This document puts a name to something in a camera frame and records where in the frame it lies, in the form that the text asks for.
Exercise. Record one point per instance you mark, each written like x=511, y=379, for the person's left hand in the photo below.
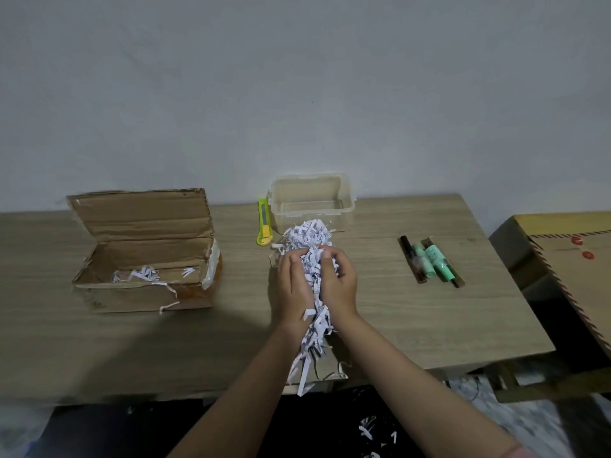
x=293, y=295

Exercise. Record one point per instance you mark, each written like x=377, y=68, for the person's right hand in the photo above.
x=341, y=290

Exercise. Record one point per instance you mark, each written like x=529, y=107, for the person's left fingers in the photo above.
x=292, y=264

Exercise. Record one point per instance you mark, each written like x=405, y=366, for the person's right fingers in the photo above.
x=332, y=262

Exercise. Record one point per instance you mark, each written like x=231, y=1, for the bundle of white shredded paper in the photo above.
x=312, y=271

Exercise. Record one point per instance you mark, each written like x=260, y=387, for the person's right forearm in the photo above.
x=410, y=391

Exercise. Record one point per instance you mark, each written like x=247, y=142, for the person's left forearm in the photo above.
x=248, y=391

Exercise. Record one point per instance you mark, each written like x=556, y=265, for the yellow green utility knife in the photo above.
x=263, y=223

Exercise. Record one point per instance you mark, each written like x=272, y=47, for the clear plastic container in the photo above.
x=310, y=197

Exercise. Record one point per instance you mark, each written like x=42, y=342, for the dark bottle with black cap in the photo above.
x=412, y=259

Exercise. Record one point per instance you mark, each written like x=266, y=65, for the small mint green tube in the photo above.
x=424, y=261

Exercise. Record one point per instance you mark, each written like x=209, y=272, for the large mint green tube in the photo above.
x=440, y=263

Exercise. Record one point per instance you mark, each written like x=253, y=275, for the shredded paper strips in box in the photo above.
x=143, y=274

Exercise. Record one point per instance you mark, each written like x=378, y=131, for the open brown cardboard box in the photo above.
x=143, y=224

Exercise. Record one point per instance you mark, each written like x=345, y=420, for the white paper scraps on floor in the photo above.
x=367, y=430

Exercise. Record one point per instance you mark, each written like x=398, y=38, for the yellow wooden side table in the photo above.
x=513, y=238

